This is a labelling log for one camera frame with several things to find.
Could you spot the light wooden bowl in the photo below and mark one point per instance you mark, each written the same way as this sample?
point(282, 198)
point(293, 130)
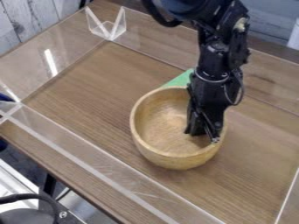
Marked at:
point(158, 122)

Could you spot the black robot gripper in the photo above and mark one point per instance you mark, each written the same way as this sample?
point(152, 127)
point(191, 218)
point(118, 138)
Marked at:
point(211, 96)

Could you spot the green rectangular block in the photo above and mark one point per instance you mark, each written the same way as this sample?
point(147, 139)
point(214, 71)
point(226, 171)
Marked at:
point(180, 80)

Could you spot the black table leg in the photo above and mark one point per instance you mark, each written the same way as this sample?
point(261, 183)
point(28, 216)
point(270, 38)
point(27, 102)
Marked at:
point(50, 184)

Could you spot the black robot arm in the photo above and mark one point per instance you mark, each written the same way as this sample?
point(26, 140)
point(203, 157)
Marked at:
point(222, 23)

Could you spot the black metal bracket with screw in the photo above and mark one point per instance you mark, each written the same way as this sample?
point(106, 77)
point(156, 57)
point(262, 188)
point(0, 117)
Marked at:
point(67, 215)

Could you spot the clear acrylic tray enclosure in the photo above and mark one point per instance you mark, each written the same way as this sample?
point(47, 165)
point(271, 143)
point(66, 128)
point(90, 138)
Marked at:
point(99, 117)

